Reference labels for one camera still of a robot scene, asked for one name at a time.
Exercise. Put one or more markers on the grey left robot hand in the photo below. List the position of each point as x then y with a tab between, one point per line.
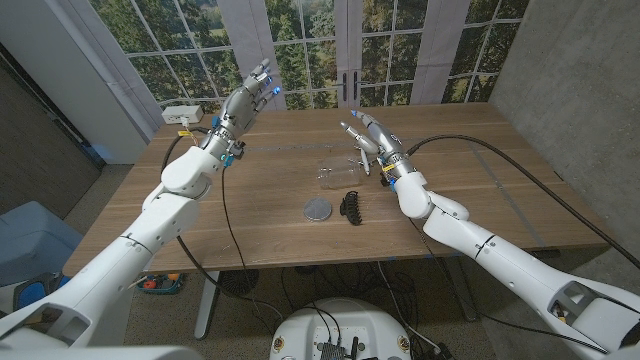
242	107

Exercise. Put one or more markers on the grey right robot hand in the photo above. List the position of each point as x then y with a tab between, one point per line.
382	140

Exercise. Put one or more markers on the clear glass jar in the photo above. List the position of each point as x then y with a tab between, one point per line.
340	172

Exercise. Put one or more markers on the grey round jar lid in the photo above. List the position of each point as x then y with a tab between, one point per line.
317	209

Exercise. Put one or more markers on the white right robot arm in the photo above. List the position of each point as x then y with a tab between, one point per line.
500	250

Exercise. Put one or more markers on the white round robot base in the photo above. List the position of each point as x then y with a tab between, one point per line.
300	330

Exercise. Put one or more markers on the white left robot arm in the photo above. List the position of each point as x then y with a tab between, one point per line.
115	250

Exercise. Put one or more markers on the black hair clip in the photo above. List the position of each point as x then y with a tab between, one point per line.
350	207

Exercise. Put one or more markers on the white power strip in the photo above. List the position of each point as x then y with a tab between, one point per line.
182	114

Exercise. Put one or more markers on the printed window backdrop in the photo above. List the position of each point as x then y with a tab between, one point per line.
300	50

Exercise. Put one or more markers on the black round fan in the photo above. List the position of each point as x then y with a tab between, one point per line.
240	282

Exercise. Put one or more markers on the basket of colourful toys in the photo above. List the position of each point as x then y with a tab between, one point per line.
160	285

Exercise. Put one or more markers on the white table leg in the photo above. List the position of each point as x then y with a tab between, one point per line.
204	310

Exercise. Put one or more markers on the grey blue storage box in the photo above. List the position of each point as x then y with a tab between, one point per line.
30	240

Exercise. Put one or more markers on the blue and black pad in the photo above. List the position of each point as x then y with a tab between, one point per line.
35	292

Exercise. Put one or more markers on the white robot torso edge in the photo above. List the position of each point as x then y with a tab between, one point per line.
100	354

